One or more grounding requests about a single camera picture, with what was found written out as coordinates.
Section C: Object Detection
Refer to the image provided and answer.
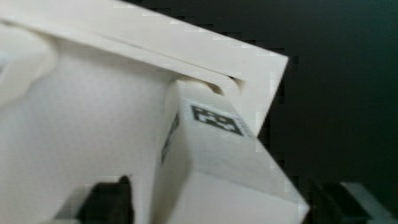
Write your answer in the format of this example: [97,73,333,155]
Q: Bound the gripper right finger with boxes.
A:
[312,182,398,224]

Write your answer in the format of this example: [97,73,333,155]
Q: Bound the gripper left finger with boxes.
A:
[56,174,136,224]

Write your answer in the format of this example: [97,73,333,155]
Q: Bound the white desk leg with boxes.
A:
[150,80,310,224]
[0,23,59,107]

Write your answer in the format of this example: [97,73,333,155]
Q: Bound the white desk tabletop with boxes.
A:
[0,19,246,224]

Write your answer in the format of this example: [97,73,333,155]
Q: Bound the white L-shaped fence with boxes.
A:
[0,0,288,131]

